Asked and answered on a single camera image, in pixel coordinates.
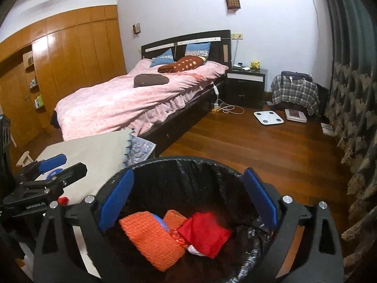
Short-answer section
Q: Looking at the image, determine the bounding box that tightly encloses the white tissue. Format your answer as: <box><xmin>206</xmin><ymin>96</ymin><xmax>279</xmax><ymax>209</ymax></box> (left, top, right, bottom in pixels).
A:
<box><xmin>187</xmin><ymin>245</ymin><xmax>205</xmax><ymax>257</ymax></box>

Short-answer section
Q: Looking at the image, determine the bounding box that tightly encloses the grey quilted cloth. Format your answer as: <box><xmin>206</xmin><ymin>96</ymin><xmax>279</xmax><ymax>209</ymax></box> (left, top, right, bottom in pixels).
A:
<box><xmin>123</xmin><ymin>134</ymin><xmax>156</xmax><ymax>167</ymax></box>

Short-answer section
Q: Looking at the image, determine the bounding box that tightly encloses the black nightstand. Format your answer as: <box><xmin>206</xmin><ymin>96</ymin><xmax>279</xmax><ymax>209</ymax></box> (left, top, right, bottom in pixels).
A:
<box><xmin>225</xmin><ymin>67</ymin><xmax>268</xmax><ymax>109</ymax></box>

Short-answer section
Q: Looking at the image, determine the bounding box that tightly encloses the wooden wardrobe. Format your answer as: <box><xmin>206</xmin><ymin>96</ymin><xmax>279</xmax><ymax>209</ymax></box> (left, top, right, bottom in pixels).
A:
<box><xmin>1</xmin><ymin>4</ymin><xmax>127</xmax><ymax>146</ymax></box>

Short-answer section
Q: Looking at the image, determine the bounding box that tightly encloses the blue plastic bag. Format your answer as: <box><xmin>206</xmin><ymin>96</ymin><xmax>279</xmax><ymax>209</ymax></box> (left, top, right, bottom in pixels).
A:
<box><xmin>151</xmin><ymin>213</ymin><xmax>169</xmax><ymax>233</ymax></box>

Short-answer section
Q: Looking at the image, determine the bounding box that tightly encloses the dark patterned curtain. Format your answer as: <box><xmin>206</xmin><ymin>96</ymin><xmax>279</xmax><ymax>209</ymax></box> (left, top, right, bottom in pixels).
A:
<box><xmin>325</xmin><ymin>0</ymin><xmax>376</xmax><ymax>271</ymax></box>

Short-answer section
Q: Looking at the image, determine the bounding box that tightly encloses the plaid cloth covered chair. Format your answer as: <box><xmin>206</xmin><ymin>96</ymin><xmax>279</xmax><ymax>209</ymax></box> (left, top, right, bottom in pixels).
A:
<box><xmin>271</xmin><ymin>72</ymin><xmax>320</xmax><ymax>116</ymax></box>

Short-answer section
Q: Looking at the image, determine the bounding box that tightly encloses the red dotted pillow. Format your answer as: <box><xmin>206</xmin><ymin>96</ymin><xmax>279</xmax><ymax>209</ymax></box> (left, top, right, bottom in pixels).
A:
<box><xmin>158</xmin><ymin>56</ymin><xmax>206</xmax><ymax>74</ymax></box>

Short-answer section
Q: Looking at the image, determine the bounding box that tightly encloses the wall lamp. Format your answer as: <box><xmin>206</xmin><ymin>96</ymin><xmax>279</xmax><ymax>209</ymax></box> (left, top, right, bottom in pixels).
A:
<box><xmin>225</xmin><ymin>0</ymin><xmax>241</xmax><ymax>10</ymax></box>
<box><xmin>132</xmin><ymin>23</ymin><xmax>141</xmax><ymax>35</ymax></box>

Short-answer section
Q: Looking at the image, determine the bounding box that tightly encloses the white small stool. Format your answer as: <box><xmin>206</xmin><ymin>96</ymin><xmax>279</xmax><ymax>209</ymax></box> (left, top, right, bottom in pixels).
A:
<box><xmin>16</xmin><ymin>151</ymin><xmax>34</xmax><ymax>167</ymax></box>

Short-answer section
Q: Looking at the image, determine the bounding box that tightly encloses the right wall lamp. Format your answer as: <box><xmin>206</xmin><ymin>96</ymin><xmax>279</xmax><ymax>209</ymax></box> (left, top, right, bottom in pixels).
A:
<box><xmin>225</xmin><ymin>0</ymin><xmax>241</xmax><ymax>10</ymax></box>

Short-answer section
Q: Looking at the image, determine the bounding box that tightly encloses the brown cushion on bed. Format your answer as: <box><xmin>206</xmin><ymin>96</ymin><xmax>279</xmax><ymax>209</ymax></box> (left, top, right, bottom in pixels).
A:
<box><xmin>134</xmin><ymin>74</ymin><xmax>169</xmax><ymax>87</ymax></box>

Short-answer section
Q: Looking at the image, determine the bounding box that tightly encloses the left blue pillow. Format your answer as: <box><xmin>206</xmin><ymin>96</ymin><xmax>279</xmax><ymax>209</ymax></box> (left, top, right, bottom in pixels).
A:
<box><xmin>150</xmin><ymin>49</ymin><xmax>174</xmax><ymax>68</ymax></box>

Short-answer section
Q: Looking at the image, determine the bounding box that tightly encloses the black bed headboard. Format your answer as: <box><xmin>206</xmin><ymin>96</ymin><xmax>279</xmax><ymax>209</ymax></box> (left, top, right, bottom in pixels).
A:
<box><xmin>140</xmin><ymin>29</ymin><xmax>232</xmax><ymax>68</ymax></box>

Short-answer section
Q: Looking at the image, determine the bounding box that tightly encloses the yellow plush toy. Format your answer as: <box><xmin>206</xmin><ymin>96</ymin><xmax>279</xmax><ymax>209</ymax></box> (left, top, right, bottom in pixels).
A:
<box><xmin>250</xmin><ymin>61</ymin><xmax>261</xmax><ymax>71</ymax></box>

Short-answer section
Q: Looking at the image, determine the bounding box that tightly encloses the right blue patterned pillow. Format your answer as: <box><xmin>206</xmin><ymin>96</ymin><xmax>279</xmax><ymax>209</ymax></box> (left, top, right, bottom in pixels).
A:
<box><xmin>185</xmin><ymin>42</ymin><xmax>211</xmax><ymax>61</ymax></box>

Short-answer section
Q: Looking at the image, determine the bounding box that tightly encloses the black lined trash bin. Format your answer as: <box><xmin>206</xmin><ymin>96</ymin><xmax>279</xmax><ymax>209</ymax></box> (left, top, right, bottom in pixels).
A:
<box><xmin>95</xmin><ymin>157</ymin><xmax>280</xmax><ymax>282</ymax></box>

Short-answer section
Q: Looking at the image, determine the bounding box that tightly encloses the white pink floor scale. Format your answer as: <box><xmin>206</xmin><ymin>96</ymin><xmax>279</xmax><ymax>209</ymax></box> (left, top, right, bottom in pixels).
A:
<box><xmin>284</xmin><ymin>109</ymin><xmax>307</xmax><ymax>123</ymax></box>

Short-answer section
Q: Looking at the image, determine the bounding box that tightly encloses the left wall lamp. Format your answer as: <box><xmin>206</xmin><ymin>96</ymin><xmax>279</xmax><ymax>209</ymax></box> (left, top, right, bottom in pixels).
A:
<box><xmin>132</xmin><ymin>23</ymin><xmax>141</xmax><ymax>35</ymax></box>

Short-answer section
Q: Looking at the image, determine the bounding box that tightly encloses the red cloth bag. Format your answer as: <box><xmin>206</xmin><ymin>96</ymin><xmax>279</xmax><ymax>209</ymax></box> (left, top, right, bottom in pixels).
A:
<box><xmin>177</xmin><ymin>212</ymin><xmax>232</xmax><ymax>259</ymax></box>

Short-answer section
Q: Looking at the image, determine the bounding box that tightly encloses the white cable on floor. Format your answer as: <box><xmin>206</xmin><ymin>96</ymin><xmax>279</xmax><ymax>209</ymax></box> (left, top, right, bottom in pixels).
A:
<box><xmin>211</xmin><ymin>84</ymin><xmax>246</xmax><ymax>116</ymax></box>

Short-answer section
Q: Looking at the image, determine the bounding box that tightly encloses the bed with pink cover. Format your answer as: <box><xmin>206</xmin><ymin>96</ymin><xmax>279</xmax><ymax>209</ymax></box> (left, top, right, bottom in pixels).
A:
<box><xmin>55</xmin><ymin>59</ymin><xmax>228</xmax><ymax>141</ymax></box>

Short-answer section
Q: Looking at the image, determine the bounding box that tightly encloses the white bathroom scale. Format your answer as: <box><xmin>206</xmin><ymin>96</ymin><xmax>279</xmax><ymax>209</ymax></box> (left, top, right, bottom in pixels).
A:
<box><xmin>254</xmin><ymin>111</ymin><xmax>284</xmax><ymax>126</ymax></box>

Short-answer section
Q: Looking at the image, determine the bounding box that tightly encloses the beige table cover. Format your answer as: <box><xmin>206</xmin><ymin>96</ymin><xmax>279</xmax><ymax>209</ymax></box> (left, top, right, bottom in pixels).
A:
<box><xmin>37</xmin><ymin>130</ymin><xmax>131</xmax><ymax>204</ymax></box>

